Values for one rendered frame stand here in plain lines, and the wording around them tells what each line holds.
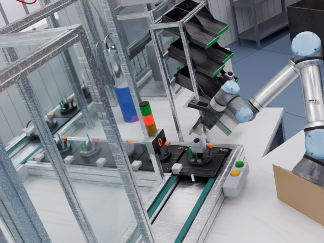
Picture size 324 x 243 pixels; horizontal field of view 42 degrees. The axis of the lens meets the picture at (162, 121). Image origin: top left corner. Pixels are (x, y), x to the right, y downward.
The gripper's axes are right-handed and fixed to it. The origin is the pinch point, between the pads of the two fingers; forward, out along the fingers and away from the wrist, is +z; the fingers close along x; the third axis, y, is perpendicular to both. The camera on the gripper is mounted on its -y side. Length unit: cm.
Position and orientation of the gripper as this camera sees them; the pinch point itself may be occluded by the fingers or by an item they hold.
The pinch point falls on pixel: (192, 128)
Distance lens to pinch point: 217.4
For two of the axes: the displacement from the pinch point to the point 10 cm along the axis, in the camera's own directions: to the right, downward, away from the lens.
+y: 7.9, 6.1, -0.3
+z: -4.3, 6.0, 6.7
